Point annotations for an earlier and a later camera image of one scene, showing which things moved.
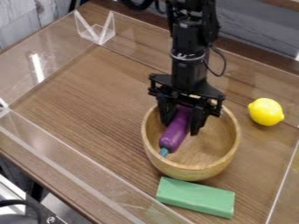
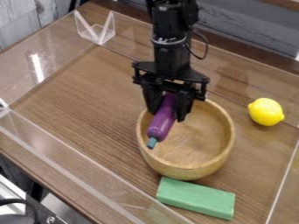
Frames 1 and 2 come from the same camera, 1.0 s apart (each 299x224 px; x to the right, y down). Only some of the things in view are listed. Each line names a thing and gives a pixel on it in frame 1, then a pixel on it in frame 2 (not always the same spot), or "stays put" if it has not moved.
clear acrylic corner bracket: (98, 33) stays put
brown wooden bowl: (203, 156) stays put
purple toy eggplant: (175, 134) to (162, 123)
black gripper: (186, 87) to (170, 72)
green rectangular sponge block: (202, 198) stays put
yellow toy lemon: (266, 111) stays put
